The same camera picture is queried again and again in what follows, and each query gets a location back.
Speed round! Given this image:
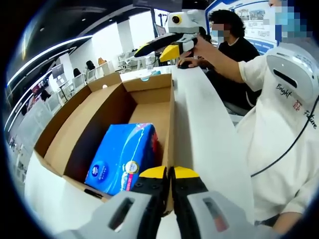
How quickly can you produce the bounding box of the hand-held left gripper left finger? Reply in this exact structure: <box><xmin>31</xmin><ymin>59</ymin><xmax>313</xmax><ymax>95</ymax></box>
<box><xmin>56</xmin><ymin>165</ymin><xmax>167</xmax><ymax>239</ymax></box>

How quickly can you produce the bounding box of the person's white shirt torso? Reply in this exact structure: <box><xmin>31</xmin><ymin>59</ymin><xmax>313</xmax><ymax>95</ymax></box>
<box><xmin>235</xmin><ymin>54</ymin><xmax>319</xmax><ymax>222</ymax></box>

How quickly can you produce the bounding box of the white grey chest device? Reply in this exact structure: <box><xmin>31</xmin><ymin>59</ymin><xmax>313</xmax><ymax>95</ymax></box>
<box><xmin>266</xmin><ymin>43</ymin><xmax>319</xmax><ymax>104</ymax></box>

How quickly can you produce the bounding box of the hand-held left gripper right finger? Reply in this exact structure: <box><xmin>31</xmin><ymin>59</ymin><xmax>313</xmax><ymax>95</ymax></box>
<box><xmin>170</xmin><ymin>166</ymin><xmax>265</xmax><ymax>239</ymax></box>

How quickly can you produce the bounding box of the person's right hand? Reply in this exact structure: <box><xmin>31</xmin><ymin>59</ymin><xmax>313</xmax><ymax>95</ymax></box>
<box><xmin>191</xmin><ymin>36</ymin><xmax>215</xmax><ymax>62</ymax></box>

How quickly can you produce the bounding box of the ceiling light strip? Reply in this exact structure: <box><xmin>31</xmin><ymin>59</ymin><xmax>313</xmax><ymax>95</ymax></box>
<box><xmin>7</xmin><ymin>34</ymin><xmax>93</xmax><ymax>87</ymax></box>

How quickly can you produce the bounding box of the black chest device cable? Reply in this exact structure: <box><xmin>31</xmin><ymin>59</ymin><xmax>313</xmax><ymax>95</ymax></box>
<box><xmin>250</xmin><ymin>109</ymin><xmax>311</xmax><ymax>178</ymax></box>

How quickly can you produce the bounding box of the brown cardboard shoe box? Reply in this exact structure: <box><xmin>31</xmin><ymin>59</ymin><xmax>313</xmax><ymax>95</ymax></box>
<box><xmin>33</xmin><ymin>72</ymin><xmax>175</xmax><ymax>218</ymax></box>

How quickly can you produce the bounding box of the group of white office chairs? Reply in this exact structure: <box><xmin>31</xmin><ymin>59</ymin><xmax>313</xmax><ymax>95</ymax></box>
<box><xmin>46</xmin><ymin>51</ymin><xmax>140</xmax><ymax>113</ymax></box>

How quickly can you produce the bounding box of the hanging dark monitor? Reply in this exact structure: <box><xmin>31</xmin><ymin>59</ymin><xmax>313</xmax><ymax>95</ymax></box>
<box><xmin>133</xmin><ymin>0</ymin><xmax>184</xmax><ymax>8</ymax></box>

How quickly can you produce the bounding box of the blue soft tissue pack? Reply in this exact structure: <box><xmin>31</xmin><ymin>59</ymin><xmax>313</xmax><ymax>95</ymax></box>
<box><xmin>84</xmin><ymin>122</ymin><xmax>160</xmax><ymax>197</ymax></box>

